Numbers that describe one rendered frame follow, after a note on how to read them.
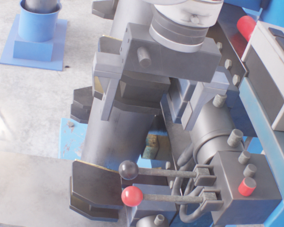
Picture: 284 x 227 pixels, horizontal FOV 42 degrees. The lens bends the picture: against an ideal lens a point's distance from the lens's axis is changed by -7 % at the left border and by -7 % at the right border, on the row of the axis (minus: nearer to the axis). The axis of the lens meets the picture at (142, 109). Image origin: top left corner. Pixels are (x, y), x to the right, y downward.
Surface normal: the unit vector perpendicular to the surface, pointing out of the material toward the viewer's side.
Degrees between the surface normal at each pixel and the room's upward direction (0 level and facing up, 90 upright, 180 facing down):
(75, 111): 0
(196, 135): 79
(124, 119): 90
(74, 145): 0
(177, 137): 0
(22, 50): 90
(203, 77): 90
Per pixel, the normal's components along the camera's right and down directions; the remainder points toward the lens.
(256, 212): 0.11, 0.65
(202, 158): -0.89, -0.27
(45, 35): 0.63, 0.60
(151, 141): 0.26, -0.76
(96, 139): -0.62, 0.35
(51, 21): 0.80, 0.52
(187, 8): -0.17, 0.58
